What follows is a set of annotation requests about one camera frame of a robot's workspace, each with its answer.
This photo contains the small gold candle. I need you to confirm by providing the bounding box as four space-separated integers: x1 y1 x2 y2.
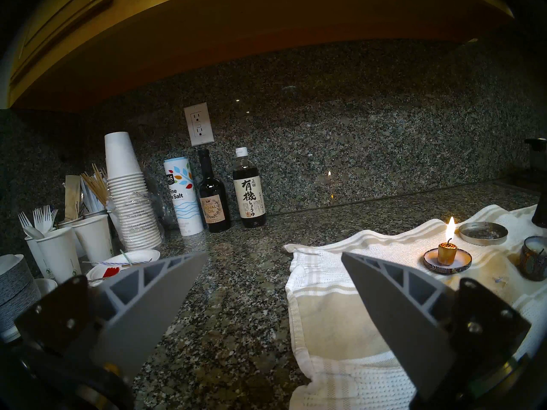
437 216 458 266

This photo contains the dark oil bottle gold label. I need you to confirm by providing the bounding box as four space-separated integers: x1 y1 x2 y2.
197 149 232 233

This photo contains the striped birthday candle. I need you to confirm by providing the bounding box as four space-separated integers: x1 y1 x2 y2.
119 250 153 267

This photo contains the wooden upper cabinet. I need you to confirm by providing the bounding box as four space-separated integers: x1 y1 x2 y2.
9 0 514 111

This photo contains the blue patterned candle cup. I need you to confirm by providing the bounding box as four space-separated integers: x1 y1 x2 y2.
519 236 547 281

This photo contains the silver round metal lid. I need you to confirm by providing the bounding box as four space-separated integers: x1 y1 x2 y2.
459 222 509 246

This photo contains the white beige striped towel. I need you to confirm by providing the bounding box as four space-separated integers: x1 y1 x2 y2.
284 204 547 410

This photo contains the bundle of bamboo sticks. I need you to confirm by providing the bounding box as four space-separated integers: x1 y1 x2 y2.
81 164 110 207

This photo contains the black long-handled candle snuffer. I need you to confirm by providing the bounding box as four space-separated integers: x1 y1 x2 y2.
532 187 547 228

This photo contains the soy sauce bottle white cap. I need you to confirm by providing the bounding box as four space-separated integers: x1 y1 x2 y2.
233 147 266 229

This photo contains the small white paper plate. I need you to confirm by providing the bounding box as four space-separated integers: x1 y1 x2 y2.
85 249 161 287

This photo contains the white wall power outlet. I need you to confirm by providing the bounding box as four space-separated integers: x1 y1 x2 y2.
184 102 215 147

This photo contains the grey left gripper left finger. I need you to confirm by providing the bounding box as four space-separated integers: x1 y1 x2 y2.
15 251 209 378

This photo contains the tall stack of paper cups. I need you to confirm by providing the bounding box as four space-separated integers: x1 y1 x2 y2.
105 132 163 252

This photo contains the white salt canister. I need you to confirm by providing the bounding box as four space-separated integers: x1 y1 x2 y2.
164 157 204 237

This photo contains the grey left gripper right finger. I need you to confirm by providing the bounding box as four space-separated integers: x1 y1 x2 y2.
342 251 532 404

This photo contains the small dark round dish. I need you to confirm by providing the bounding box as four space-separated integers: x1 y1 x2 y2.
423 247 473 275

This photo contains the tan chopstick wrapper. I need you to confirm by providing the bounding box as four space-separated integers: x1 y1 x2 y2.
64 175 82 221

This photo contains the stack of grey paper plates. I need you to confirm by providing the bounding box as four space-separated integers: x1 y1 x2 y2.
0 254 41 343

